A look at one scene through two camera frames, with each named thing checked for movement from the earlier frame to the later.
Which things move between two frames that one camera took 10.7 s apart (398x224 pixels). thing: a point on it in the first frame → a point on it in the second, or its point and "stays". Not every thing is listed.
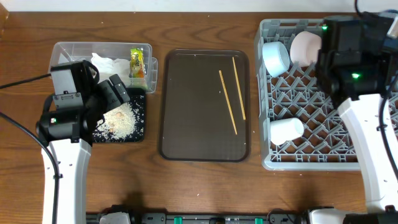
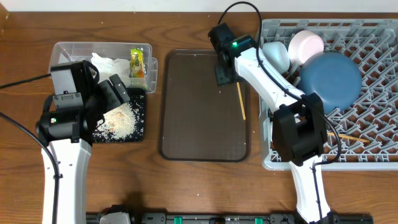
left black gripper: (109, 95) stays
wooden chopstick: (227, 100) → (348, 137)
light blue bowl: (276, 58) stays
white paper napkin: (106, 67) stays
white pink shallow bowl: (304, 48) stays
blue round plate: (390, 42) → (334, 76)
